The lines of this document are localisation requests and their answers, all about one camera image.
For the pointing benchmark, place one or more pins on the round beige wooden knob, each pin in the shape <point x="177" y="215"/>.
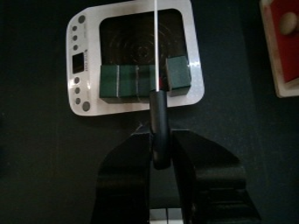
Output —
<point x="289" y="23"/>

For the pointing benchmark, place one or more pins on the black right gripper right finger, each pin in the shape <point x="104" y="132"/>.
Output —
<point x="212" y="180"/>

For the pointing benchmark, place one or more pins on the white kitchen scale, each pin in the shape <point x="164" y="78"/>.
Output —
<point x="90" y="43"/>

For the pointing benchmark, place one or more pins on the red and white box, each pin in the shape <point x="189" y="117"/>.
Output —
<point x="287" y="61"/>

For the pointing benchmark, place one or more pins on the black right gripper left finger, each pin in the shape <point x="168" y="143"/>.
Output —
<point x="125" y="180"/>

